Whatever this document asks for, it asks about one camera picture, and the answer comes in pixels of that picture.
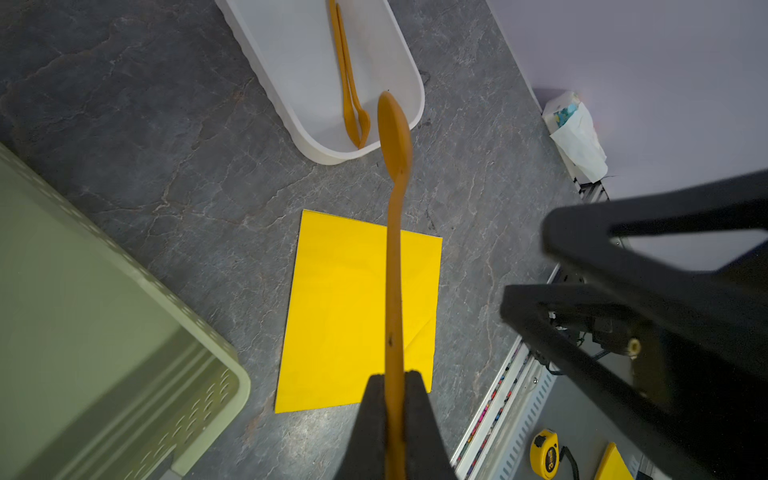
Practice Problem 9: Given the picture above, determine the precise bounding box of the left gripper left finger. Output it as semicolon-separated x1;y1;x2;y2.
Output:
334;375;387;480

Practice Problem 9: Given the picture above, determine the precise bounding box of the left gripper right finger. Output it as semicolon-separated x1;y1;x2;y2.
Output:
404;371;457;480

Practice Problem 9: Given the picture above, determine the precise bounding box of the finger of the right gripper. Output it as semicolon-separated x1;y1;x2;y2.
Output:
542;171;767;336
500;284;767;479

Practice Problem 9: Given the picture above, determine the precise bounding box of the yellow paper napkin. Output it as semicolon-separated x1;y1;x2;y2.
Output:
275;210;442;414

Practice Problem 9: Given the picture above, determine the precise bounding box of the green perforated plastic basket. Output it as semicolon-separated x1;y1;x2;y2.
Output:
1;149;251;479

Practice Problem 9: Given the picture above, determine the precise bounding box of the orange wooden spoon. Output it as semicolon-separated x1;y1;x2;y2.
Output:
377;91;413;479

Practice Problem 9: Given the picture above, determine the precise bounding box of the orange wooden fork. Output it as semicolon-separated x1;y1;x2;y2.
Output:
328;0;371;149

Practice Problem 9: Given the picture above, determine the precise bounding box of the yellow tape measure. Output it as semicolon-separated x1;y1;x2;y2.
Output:
529;429;560;480

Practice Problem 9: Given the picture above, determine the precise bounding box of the yellow notepad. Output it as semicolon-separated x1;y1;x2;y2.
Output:
594;442;634;480

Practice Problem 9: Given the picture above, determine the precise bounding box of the white oval plastic tub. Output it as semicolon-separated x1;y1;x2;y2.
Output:
217;1;425;165

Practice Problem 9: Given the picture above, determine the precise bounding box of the aluminium frame rail base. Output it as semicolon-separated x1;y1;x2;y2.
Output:
449;179;661;480

